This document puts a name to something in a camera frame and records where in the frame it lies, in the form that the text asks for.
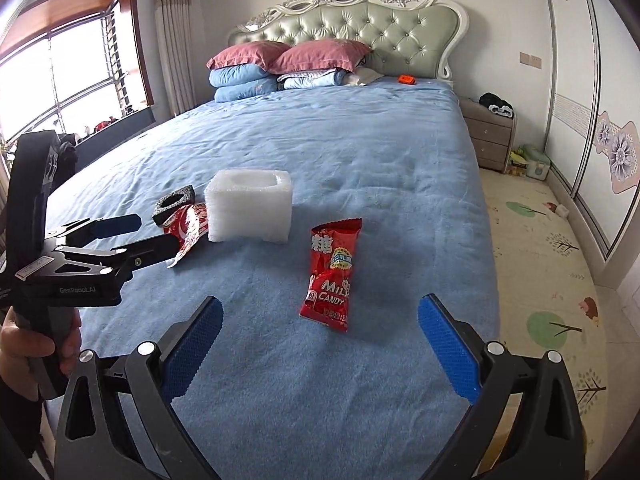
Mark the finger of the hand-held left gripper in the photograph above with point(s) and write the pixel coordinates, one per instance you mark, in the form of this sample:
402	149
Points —
117	224
150	252

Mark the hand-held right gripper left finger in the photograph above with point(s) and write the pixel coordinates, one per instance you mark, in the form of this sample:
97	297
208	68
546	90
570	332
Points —
192	345

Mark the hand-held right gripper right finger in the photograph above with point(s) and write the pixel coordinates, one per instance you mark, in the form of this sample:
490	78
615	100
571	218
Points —
447	345

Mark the red and white wrapper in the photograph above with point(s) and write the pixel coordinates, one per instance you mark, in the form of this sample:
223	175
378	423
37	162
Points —
190	225

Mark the red candy bag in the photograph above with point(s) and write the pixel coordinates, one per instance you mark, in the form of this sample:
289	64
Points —
330	280

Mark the person's left forearm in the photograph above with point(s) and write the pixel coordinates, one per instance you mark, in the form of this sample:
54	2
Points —
20	425

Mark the person's left hand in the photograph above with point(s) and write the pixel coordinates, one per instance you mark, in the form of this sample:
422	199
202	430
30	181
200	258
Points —
25	347

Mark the black foam square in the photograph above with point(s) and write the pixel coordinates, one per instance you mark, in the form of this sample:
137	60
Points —
172	205

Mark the dark coat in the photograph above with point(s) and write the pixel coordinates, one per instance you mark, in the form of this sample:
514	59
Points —
67	155

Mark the red toy car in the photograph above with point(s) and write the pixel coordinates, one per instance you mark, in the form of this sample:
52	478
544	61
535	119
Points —
106	125

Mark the white foam block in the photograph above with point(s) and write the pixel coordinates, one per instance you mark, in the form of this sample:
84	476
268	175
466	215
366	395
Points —
250	210

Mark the cartoon tree play mat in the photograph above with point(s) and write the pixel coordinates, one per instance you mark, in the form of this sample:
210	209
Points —
540	280

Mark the small white floor item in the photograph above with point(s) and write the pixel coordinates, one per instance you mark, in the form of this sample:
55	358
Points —
562	210

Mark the blue pillow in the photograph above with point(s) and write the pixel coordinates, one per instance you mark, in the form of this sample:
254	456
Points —
245	92
240	76

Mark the beige striped curtain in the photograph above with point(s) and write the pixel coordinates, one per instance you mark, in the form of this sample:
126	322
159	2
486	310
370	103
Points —
175	45

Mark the yellow toys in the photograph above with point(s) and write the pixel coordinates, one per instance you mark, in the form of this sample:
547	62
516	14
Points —
516	162

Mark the bed with tufted green headboard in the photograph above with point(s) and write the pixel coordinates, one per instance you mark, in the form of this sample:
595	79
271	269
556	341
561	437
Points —
325	160

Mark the green and white storage box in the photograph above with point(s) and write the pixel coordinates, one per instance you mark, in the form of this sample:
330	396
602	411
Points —
537	164

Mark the grey nightstand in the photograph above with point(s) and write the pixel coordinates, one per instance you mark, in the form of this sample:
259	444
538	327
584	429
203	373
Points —
487	140

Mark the pink pillow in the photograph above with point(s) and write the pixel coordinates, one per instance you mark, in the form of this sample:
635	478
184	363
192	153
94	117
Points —
322	55
247	54

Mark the folded blue patterned blanket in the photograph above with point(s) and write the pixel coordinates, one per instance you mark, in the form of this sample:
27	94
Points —
312	80

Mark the black and white clothes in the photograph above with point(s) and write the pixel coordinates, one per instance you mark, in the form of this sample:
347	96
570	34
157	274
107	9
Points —
495	104

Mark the small orange object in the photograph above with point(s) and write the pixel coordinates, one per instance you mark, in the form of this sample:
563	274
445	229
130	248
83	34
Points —
406	79

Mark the white cloth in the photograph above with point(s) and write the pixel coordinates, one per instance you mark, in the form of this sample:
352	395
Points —
365	76

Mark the white floral sliding wardrobe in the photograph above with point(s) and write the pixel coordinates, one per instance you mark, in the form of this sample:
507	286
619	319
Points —
595	85

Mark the window with wooden frame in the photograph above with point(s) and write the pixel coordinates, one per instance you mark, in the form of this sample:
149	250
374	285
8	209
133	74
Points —
65	70

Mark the beige wall switch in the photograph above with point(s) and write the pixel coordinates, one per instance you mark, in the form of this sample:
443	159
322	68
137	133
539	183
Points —
530	59

